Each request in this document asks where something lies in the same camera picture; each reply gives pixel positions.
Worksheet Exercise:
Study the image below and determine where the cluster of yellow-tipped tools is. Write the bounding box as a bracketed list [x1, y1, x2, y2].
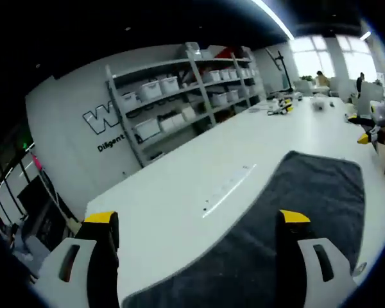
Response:
[267, 98, 295, 116]

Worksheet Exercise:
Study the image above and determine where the grey metal shelving rack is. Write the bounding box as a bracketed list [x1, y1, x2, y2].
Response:
[105, 41, 267, 167]

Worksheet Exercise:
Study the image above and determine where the row of white storage bins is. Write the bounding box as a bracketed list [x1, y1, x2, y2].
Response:
[120, 43, 256, 142]

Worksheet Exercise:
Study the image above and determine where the black tripod stand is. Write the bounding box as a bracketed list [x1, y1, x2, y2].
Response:
[265, 47, 296, 94]

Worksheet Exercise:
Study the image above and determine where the pink hanging tag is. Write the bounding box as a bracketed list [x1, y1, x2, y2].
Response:
[30, 152, 43, 171]

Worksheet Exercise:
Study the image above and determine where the bright window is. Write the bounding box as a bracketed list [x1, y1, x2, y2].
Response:
[290, 33, 377, 80]

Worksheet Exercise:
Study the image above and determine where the grey towel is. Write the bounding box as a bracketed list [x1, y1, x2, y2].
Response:
[121, 150, 368, 308]

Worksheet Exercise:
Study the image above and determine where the long ceiling light strip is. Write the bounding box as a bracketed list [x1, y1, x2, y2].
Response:
[250, 0, 296, 41]

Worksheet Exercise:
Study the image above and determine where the dark equipment cabinet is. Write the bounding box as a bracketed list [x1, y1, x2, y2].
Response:
[17, 175, 72, 252]

